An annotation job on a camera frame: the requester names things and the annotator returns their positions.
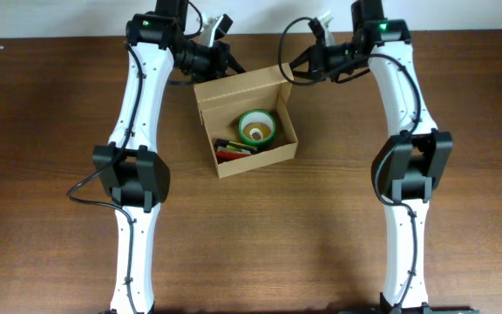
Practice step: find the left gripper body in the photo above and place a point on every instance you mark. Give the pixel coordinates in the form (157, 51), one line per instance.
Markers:
(206, 63)

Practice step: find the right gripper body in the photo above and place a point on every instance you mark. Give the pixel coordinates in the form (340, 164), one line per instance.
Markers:
(335, 59)

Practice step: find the brown cardboard box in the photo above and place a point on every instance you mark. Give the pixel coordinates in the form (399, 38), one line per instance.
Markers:
(223, 102)

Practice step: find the green tape roll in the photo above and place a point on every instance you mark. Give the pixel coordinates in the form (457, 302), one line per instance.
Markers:
(258, 116)

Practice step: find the orange stapler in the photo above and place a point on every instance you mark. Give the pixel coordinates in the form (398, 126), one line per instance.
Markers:
(233, 150)

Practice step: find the yellow highlighter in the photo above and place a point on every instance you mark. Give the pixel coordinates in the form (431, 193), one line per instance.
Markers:
(229, 143)

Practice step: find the small yellow tape roll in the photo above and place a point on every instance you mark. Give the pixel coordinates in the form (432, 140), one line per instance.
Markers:
(256, 131)

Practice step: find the orange utility knife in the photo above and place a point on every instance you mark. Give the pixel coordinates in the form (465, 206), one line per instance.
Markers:
(225, 156)

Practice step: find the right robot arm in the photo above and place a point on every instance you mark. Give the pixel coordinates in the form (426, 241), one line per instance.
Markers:
(411, 163)

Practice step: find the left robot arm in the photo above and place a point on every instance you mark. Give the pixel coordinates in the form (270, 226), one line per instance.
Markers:
(133, 175)

